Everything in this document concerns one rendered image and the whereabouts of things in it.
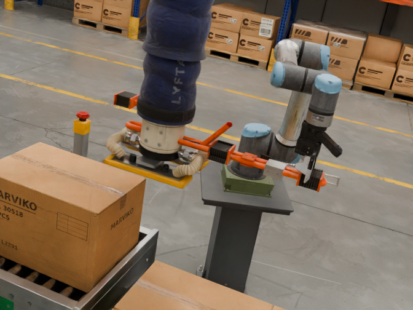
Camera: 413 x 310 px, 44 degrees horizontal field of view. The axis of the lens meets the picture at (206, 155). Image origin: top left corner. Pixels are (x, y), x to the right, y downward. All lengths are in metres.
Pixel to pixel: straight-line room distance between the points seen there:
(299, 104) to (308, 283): 1.45
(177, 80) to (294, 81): 0.42
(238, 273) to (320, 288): 0.69
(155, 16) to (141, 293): 1.19
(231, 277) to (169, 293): 0.86
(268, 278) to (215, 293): 1.17
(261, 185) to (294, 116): 0.44
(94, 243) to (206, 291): 0.58
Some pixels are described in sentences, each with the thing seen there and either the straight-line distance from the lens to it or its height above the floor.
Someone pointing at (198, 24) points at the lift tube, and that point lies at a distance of 1.83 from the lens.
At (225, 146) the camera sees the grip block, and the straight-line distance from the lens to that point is 1.98.
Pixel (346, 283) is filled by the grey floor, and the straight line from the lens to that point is 3.76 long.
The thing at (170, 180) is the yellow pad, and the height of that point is 1.16.
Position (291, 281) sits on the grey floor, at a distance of 3.59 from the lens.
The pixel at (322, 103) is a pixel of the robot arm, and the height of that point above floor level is 1.56.
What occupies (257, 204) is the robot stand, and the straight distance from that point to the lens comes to 2.77.
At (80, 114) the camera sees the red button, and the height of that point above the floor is 1.04.
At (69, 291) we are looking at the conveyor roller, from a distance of 2.33.
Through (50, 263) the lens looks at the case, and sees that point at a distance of 2.36.
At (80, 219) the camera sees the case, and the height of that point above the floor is 0.89.
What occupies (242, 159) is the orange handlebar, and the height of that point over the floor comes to 1.28.
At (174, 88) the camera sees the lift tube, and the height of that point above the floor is 1.49.
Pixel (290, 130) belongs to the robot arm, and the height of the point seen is 1.16.
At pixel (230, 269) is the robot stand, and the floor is 0.24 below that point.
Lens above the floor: 2.02
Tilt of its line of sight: 23 degrees down
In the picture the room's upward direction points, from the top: 10 degrees clockwise
